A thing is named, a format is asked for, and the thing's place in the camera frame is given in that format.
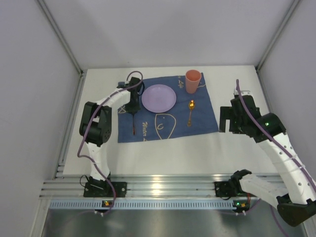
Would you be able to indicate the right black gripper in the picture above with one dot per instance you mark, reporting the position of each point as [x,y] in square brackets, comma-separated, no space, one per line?
[227,117]

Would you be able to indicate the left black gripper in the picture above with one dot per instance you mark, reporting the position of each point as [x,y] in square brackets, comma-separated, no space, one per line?
[133,107]

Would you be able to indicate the copper fork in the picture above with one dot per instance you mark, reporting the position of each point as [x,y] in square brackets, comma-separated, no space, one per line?
[133,123]

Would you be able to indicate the purple plastic plate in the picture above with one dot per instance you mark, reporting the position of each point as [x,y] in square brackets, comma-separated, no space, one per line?
[159,98]

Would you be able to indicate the blue cloth placemat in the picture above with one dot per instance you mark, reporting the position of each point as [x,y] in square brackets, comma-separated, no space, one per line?
[151,126]

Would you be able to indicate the gold spoon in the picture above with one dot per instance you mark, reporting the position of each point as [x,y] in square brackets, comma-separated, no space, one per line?
[191,106]

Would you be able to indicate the orange plastic cup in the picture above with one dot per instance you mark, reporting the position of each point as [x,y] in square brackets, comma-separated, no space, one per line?
[192,80]

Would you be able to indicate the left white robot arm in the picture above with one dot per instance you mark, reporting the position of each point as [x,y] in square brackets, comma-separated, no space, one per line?
[96,128]

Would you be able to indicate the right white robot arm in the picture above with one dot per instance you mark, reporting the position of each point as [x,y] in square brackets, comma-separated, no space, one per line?
[296,202]

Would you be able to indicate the right aluminium frame post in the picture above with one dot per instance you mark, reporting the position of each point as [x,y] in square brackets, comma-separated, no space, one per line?
[277,34]

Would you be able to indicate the aluminium frame post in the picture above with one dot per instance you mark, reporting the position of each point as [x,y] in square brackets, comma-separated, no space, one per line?
[277,34]
[57,31]

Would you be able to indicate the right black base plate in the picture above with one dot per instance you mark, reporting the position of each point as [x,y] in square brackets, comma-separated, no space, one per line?
[224,188]

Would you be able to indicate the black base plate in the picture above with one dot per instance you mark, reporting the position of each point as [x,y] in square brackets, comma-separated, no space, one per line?
[104,190]
[224,188]

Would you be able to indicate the aluminium mounting rail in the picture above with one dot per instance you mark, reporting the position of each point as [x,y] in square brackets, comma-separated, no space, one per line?
[141,186]

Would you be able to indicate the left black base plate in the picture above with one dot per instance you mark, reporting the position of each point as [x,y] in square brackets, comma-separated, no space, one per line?
[104,190]

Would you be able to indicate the perforated cable duct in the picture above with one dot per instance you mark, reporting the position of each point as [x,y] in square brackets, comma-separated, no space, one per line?
[149,204]

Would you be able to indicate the left aluminium frame post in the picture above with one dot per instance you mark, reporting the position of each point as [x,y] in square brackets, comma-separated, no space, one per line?
[57,31]

